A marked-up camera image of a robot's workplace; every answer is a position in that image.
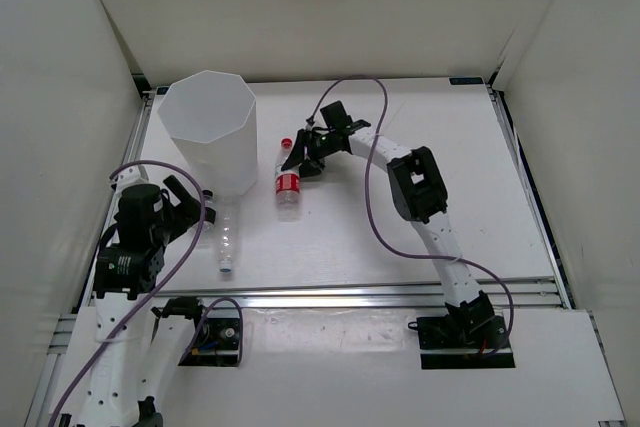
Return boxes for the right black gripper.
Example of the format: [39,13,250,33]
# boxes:
[282,128,338,180]

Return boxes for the red label plastic bottle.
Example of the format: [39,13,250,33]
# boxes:
[274,138,301,222]

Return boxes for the black label plastic bottle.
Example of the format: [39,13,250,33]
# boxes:
[197,189,217,248]

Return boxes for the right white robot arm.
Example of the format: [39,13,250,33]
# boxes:
[279,101,496,347]

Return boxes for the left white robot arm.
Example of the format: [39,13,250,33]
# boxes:
[49,167,216,426]

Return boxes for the white octagonal plastic bin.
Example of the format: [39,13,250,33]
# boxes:
[159,70,258,196]

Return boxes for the clear unlabelled plastic bottle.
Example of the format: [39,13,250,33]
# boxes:
[216,196,240,275]

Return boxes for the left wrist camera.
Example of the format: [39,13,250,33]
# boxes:
[110,165,148,194]

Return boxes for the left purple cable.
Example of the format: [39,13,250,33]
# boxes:
[48,160,245,423]

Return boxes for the purple cable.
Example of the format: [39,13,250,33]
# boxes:
[307,76,516,358]
[48,160,245,423]

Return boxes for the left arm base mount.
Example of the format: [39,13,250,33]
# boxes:
[179,312,244,368]

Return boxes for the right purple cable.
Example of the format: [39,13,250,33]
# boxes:
[307,76,516,358]

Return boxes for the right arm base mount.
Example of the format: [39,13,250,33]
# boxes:
[407,315,516,370]

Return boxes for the aluminium frame rail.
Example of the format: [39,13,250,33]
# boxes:
[25,277,573,426]

